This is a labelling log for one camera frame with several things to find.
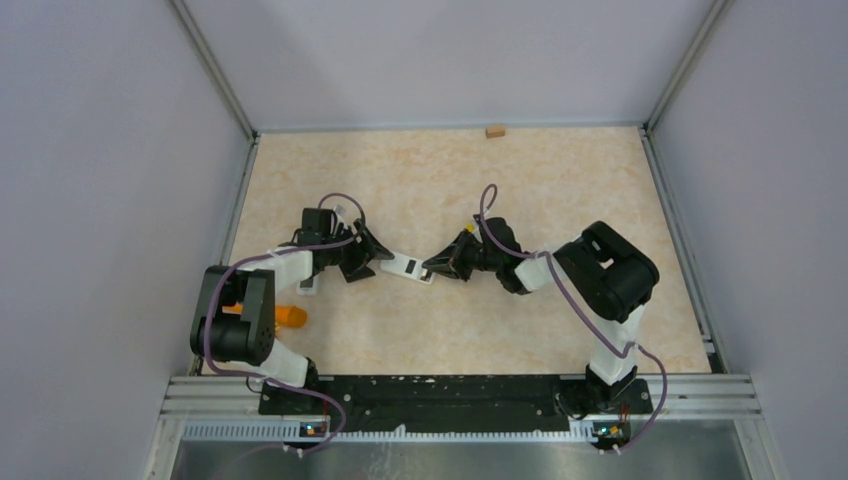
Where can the white remote control back up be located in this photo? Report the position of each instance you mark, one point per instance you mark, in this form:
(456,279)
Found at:
(408,268)

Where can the white remote with buttons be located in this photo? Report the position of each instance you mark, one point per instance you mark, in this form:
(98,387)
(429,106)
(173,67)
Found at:
(308,287)

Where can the aluminium frame post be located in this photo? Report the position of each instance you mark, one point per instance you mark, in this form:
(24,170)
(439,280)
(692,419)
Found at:
(687,63)
(212,67)

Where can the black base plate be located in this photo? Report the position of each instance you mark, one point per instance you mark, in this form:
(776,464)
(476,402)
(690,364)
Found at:
(457,403)

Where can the white cable duct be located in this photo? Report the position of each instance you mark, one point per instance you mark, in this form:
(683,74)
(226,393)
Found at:
(304,432)

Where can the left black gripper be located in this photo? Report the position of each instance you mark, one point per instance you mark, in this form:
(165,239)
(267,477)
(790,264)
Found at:
(363,250)

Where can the orange cone toy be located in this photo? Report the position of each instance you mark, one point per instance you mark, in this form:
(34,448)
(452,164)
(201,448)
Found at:
(285,317)

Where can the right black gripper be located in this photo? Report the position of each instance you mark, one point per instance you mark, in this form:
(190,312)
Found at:
(451,261)

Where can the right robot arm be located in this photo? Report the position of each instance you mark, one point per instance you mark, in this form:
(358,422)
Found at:
(606,279)

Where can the right aluminium frame post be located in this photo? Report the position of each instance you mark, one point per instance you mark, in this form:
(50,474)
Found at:
(687,63)

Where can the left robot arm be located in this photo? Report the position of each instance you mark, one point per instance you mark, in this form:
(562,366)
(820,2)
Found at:
(235,317)

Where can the left aluminium frame post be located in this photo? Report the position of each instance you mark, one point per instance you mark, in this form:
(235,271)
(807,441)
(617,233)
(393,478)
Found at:
(212,67)

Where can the brown wooden block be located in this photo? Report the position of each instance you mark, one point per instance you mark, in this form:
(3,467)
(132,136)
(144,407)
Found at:
(495,131)

